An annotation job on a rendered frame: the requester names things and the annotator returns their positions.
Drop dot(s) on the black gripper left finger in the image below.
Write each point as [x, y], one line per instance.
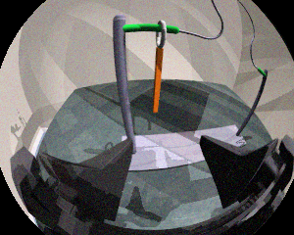
[100, 179]

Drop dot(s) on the orange handle with grey loop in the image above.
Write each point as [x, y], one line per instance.
[158, 63]

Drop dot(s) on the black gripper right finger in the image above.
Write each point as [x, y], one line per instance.
[231, 167]

